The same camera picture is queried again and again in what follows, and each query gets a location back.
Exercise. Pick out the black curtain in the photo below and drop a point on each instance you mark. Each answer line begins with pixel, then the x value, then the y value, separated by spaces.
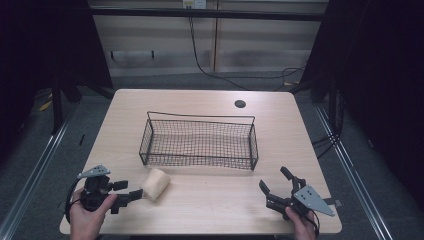
pixel 43 46
pixel 376 83

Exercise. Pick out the person's left hand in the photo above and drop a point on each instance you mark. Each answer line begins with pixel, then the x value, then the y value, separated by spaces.
pixel 85 221

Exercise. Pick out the metal floor rail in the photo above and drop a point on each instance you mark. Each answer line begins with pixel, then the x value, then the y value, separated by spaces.
pixel 353 180
pixel 31 180

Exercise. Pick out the small black floor object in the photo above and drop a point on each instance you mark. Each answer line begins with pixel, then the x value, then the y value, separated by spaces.
pixel 82 139

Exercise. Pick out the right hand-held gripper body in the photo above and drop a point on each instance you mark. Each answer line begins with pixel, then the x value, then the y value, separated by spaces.
pixel 311 199

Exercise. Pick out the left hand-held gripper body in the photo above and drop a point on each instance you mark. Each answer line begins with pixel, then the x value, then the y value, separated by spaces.
pixel 95 196

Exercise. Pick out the black round table grommet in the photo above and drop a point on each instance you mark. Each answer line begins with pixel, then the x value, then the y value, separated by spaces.
pixel 240 103

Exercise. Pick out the white wall socket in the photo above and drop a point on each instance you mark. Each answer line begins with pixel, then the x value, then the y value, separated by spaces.
pixel 194 3

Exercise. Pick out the yellow floor tape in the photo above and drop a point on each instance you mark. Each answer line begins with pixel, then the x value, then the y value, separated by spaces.
pixel 45 106

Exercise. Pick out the black horizontal bar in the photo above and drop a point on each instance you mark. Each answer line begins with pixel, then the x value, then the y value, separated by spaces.
pixel 206 14

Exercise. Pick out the person's right hand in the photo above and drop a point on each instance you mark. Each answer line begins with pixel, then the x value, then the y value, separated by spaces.
pixel 303 228

